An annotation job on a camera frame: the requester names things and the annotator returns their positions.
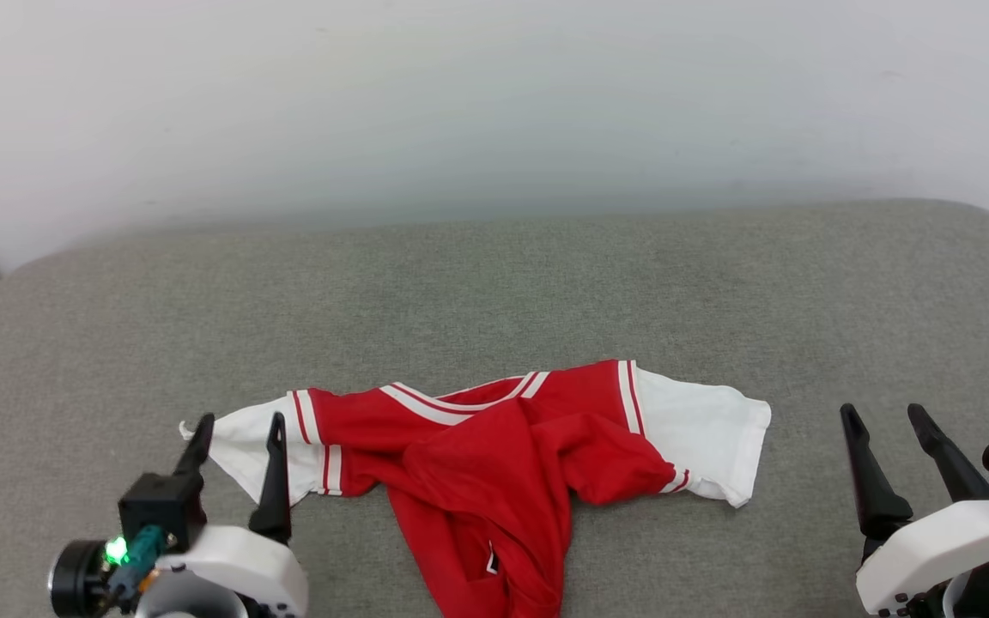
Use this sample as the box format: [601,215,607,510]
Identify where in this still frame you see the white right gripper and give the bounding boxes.
[840,403,989,615]

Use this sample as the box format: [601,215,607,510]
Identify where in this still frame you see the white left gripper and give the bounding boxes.
[136,412,309,618]

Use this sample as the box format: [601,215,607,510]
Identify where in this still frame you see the red and white shirt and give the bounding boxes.
[179,359,773,618]

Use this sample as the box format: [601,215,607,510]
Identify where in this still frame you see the teal cable connector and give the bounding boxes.
[106,524,169,600]

